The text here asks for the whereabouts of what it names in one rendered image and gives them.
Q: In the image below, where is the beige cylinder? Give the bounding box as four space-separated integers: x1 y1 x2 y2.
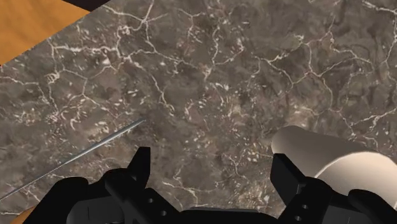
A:
270 125 397 211

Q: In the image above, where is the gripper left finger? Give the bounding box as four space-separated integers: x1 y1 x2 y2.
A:
23 146 182 224

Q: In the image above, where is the thin grey metal rod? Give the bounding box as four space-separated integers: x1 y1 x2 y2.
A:
0 118 146 201

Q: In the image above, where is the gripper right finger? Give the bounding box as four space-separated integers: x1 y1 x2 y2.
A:
269 153 397 224

